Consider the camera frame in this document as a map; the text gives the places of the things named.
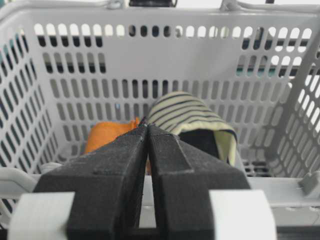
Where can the grey plastic shopping basket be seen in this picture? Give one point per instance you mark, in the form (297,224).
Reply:
(66,65)

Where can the orange cloth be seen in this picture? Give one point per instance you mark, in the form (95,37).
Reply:
(105,136)

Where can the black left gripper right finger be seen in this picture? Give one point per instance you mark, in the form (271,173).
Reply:
(182,176)

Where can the striped cream navy slipper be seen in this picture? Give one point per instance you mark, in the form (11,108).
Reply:
(188,117)

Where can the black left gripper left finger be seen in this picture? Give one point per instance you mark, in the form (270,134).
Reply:
(108,187)

